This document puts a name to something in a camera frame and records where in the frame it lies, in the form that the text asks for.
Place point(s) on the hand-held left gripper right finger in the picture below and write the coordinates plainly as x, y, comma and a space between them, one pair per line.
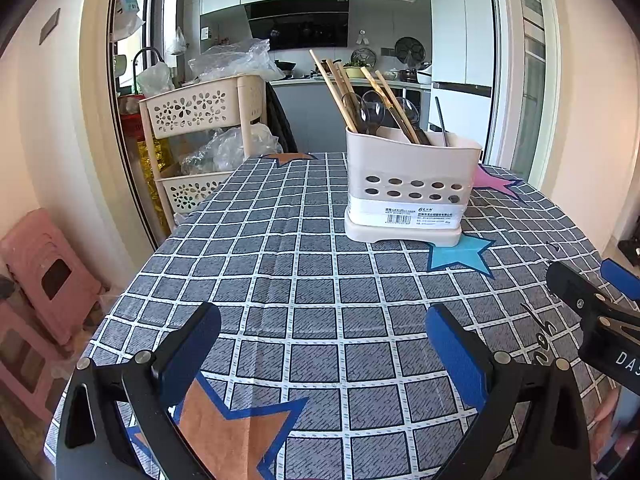
457, 355

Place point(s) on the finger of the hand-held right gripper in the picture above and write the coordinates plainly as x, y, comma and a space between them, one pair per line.
622, 277
567, 280

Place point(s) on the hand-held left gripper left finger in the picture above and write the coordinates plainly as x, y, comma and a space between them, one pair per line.
192, 355

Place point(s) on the beige plastic utensil holder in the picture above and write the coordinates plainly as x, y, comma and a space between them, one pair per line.
410, 160

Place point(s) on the black plastic spoon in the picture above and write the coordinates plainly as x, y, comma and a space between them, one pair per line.
372, 107
409, 110
351, 106

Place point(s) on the patterned wooden chopstick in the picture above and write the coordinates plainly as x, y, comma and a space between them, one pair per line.
392, 95
382, 95

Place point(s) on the plain wooden chopstick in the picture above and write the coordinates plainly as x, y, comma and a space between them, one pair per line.
328, 85
339, 85
347, 80

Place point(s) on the grey checked star tablecloth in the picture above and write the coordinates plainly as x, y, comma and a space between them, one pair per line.
280, 270

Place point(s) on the pink plastic stool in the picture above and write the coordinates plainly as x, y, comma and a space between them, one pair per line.
35, 250
25, 360

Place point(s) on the gold foil packaging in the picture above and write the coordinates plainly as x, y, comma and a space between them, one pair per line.
150, 175

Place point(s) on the clear plastic bag bundle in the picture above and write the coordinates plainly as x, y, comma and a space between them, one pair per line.
225, 150

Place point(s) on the beige perforated storage cart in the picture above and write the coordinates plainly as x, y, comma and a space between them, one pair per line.
200, 105

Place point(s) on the white pot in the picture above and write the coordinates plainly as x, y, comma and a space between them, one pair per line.
424, 75

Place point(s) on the dark hanging cloth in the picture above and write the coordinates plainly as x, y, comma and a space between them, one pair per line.
280, 115

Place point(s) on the white refrigerator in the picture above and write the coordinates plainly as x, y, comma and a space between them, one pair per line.
460, 35

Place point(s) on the grey kitchen counter cabinet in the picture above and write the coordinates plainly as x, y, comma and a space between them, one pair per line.
310, 110

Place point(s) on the green bowl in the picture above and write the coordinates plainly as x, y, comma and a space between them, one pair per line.
356, 71

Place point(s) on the clear crumpled plastic bag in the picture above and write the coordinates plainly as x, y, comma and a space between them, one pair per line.
235, 60

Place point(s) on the black curved faucet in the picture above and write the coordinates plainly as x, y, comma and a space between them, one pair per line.
137, 57

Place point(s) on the black wok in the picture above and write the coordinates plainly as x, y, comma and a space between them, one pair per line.
285, 66

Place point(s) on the black range hood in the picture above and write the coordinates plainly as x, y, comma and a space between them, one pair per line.
295, 25

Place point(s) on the hanging white plastic bag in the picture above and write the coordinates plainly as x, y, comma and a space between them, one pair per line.
127, 10

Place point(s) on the grey wall switch plate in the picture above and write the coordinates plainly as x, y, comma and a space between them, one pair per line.
51, 26

